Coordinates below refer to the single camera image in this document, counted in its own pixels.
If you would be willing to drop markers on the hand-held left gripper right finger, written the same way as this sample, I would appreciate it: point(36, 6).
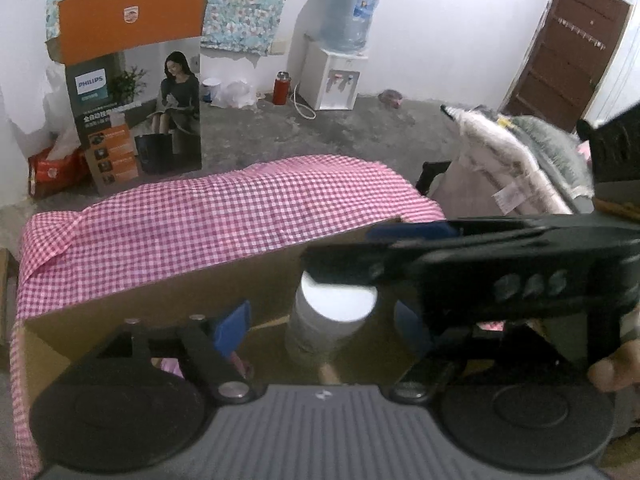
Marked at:
point(407, 327)

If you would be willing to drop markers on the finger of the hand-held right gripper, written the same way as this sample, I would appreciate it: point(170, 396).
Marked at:
point(350, 265)
point(410, 231)

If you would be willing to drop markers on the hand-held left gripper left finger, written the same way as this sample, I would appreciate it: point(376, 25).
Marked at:
point(232, 327)

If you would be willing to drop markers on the white plastic bottle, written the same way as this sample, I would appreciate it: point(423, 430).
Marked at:
point(325, 332)

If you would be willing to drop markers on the brown cardboard box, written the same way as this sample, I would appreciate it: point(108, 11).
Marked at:
point(150, 290)

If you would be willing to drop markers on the person's right hand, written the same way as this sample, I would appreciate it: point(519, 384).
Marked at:
point(607, 372)

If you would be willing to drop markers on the beige cloth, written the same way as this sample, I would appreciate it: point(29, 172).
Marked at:
point(460, 195)

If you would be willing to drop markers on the pile of folded blankets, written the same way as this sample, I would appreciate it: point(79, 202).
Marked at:
point(505, 160)

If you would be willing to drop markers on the pink checked cloth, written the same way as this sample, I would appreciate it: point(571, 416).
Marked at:
point(225, 210)

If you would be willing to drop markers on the grey fuzzy blanket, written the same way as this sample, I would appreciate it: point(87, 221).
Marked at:
point(560, 150)

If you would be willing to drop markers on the pink item on floor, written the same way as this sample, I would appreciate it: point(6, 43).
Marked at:
point(391, 98)

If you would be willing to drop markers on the white water dispenser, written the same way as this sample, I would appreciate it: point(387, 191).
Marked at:
point(320, 77)

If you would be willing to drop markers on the red thermos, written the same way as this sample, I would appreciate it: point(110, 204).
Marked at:
point(281, 89)

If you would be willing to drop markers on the white plastic bag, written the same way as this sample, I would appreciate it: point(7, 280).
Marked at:
point(235, 95)

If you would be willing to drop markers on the brown wooden door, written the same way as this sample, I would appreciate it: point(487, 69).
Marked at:
point(565, 60)

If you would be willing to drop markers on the blue water jug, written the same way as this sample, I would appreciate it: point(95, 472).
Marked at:
point(345, 20)

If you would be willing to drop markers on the white bucket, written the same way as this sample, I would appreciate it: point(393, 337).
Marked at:
point(209, 91)

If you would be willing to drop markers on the brown wooden furniture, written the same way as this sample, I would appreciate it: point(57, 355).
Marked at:
point(6, 295)

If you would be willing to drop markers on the red bag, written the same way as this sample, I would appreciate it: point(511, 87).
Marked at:
point(50, 170)

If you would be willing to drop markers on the floral curtain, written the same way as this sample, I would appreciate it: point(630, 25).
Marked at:
point(250, 5)

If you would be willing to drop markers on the orange printed appliance carton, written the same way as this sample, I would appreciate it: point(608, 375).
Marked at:
point(130, 10)

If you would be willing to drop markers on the black chair frame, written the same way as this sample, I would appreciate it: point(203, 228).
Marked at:
point(425, 175)

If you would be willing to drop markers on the white wall socket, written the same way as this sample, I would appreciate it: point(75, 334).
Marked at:
point(280, 46)

